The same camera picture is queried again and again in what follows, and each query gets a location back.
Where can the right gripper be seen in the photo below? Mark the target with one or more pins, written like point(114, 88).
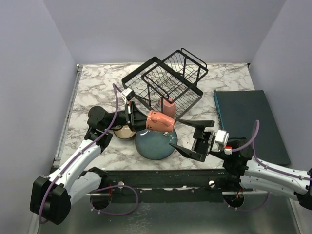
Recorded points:
point(204, 142)

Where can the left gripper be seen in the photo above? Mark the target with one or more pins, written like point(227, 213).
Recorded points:
point(136, 120)

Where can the pink printed coffee mug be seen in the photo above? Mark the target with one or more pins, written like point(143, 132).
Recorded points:
point(159, 122)

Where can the blue ceramic plate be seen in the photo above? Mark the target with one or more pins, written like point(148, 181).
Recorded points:
point(155, 145)

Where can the plain pink mug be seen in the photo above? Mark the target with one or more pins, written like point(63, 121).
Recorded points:
point(168, 108)

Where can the black wire dish rack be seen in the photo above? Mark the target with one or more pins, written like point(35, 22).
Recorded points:
point(173, 79)

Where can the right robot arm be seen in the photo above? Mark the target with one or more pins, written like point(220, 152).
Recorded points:
point(246, 170)

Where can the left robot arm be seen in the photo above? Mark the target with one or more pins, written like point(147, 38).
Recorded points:
point(53, 195)

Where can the dark bowl cream inside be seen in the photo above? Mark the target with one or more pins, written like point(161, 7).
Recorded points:
point(124, 133)

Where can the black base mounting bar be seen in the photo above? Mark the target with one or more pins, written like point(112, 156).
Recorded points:
point(158, 186)

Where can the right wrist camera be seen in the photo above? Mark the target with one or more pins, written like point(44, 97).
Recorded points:
point(220, 141)

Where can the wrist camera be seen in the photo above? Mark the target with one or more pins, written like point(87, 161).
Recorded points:
point(127, 94)
point(220, 141)

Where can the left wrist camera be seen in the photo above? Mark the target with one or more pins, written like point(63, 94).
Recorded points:
point(127, 94)

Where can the left aluminium rail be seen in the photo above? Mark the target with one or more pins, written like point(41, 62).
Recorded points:
point(62, 140)

